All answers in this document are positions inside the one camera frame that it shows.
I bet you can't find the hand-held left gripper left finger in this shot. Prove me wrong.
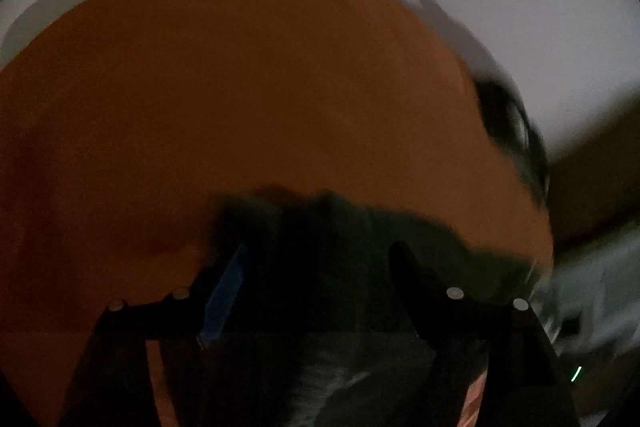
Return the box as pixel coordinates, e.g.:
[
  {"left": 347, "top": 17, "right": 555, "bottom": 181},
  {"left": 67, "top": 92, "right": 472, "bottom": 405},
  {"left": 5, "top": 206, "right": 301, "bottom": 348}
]
[{"left": 59, "top": 243, "right": 251, "bottom": 427}]

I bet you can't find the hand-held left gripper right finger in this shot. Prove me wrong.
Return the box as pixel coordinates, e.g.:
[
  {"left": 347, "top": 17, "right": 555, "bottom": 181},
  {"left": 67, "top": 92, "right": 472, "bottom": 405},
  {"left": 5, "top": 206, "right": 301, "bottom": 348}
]
[{"left": 387, "top": 241, "right": 583, "bottom": 427}]

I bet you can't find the grey-green fleece garment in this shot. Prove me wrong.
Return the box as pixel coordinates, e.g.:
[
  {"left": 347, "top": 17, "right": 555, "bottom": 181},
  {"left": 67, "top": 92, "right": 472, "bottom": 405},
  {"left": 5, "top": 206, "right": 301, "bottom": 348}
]
[{"left": 200, "top": 187, "right": 543, "bottom": 427}]

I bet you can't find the dark cloth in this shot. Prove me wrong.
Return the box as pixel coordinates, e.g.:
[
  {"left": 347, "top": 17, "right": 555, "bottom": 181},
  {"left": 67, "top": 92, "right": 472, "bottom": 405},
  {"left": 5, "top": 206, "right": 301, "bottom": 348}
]
[{"left": 472, "top": 74, "right": 551, "bottom": 208}]

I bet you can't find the orange fleece blanket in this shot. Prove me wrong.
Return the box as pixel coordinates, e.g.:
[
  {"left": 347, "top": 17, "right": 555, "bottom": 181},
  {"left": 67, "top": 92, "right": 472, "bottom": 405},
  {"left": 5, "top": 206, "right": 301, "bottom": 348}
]
[{"left": 0, "top": 0, "right": 556, "bottom": 427}]

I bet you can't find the dark wooden furniture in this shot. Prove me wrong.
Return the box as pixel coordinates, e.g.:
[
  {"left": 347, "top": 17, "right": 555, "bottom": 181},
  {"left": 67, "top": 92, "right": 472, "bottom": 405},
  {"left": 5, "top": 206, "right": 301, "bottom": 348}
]
[{"left": 545, "top": 94, "right": 640, "bottom": 253}]

